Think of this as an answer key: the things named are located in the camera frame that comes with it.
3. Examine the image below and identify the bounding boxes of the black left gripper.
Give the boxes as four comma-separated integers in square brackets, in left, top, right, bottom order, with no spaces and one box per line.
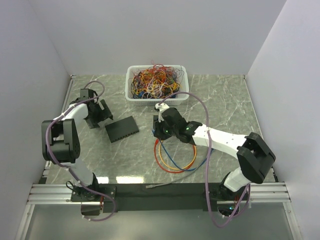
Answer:
[85,99,113,129]

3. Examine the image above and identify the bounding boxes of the blue ethernet cable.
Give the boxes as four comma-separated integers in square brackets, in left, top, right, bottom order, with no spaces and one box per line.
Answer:
[158,139,215,172]

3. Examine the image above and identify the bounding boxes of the black network switch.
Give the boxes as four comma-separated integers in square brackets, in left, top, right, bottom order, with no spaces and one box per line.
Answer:
[105,116,139,143]
[152,115,163,133]

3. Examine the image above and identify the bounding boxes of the grey ethernet cable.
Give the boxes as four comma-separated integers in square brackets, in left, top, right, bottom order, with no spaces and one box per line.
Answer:
[145,149,213,189]

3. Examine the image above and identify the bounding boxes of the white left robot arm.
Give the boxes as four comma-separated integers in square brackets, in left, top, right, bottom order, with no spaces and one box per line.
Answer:
[41,87,113,201]

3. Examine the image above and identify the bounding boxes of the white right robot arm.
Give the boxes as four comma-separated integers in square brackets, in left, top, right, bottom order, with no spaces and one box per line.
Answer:
[153,103,276,201]

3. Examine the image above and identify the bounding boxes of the white plastic basket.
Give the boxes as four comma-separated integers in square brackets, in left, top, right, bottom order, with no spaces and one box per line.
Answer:
[125,64,190,106]

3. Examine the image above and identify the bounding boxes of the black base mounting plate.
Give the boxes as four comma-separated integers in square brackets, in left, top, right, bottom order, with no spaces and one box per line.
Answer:
[70,182,245,212]

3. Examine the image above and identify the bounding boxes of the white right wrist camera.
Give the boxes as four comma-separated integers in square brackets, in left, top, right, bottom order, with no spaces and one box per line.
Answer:
[154,102,170,112]

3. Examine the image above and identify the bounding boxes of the red ethernet cable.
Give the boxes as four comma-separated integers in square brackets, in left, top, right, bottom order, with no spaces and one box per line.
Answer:
[154,138,198,173]

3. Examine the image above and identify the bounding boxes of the orange ethernet cable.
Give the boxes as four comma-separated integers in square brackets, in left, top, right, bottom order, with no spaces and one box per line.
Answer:
[159,141,197,170]

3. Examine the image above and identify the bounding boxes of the tangled colourful wires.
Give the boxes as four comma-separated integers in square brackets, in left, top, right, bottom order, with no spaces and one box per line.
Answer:
[128,59,186,100]

